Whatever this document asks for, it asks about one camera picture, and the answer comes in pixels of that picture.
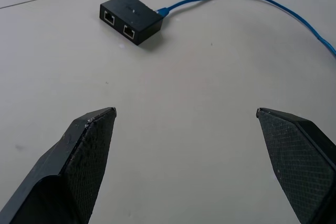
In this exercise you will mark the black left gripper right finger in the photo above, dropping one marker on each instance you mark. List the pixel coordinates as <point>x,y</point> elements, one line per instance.
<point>302,166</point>

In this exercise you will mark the black ethernet splitter box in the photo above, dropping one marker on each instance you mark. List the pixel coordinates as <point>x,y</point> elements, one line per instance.
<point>130,16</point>

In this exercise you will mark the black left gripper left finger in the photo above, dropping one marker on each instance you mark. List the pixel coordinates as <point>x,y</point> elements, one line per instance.
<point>68,171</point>

